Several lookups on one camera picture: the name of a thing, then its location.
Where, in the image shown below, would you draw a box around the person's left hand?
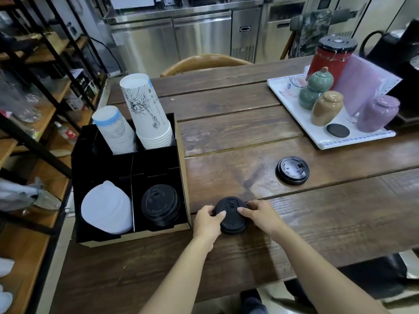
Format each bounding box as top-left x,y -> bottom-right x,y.
192,205 -> 227,253

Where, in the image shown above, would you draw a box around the person's right hand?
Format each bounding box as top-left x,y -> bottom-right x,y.
237,200 -> 286,239

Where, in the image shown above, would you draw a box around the black plastic cup lid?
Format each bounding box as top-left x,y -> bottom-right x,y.
275,156 -> 310,186
214,196 -> 249,235

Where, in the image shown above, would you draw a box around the person's right forearm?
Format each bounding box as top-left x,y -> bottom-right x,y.
270,224 -> 391,314

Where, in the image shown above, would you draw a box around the person's left forearm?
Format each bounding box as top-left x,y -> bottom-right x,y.
139,237 -> 217,314

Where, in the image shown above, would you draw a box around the stack of black lids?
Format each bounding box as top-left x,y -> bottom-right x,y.
140,184 -> 181,231

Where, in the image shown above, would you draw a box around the black cup organizer box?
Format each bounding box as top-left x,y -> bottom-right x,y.
71,112 -> 192,248

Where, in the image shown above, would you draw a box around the white rectangular tray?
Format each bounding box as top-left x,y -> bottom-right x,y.
267,73 -> 397,151

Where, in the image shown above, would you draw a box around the stack of white lids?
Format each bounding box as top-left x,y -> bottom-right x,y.
81,180 -> 133,235

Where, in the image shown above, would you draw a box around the black round coaster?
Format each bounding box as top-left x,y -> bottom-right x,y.
326,123 -> 350,138

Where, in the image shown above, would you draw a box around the stack of drawing-print paper cups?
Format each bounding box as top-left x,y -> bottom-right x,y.
119,73 -> 175,150

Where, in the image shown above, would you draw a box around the tan ceramic jar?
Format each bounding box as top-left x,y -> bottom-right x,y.
311,90 -> 344,127

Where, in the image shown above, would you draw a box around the stack of blue-rimmed paper cups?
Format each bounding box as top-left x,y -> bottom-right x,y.
92,105 -> 137,155

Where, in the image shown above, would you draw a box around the person's legs in dark trousers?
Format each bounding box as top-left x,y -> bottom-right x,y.
240,253 -> 408,314

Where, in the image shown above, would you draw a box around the green gourd-shaped ceramic jar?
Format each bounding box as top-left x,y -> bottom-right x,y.
299,67 -> 335,110

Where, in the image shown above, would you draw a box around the wooden chair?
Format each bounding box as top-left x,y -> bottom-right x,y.
159,54 -> 253,78

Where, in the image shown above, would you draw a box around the purple ceramic jar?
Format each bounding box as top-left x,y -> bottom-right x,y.
356,95 -> 401,133

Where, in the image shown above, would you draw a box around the red canister with black lid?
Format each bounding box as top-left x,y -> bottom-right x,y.
306,35 -> 358,91

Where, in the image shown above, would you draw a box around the clear bottle with red label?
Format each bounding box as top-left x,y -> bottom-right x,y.
53,122 -> 79,145

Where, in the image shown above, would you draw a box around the pink paper bag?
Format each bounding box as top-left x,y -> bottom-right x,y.
333,54 -> 403,117

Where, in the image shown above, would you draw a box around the stainless steel counter fridge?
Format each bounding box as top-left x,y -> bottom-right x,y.
103,0 -> 264,79

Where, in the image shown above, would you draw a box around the black and white box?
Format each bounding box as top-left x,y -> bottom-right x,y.
70,69 -> 99,99

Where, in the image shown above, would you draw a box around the chair with camouflage jacket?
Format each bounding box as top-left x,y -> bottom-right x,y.
280,9 -> 351,60

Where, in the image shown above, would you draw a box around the crumpled clear plastic bag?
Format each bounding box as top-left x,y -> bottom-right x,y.
0,177 -> 62,213

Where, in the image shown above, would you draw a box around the stainless steel ice machine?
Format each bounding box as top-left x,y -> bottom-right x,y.
255,0 -> 364,64

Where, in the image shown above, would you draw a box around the black kettle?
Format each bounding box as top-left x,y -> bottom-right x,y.
358,19 -> 419,83

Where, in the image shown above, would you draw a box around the white countertop appliance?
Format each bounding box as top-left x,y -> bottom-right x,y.
109,0 -> 156,9

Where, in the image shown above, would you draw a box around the black cable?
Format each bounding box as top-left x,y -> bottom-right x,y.
88,36 -> 122,75

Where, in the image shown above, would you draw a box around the wooden shelf with black frame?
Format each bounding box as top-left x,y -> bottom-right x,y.
0,0 -> 110,314

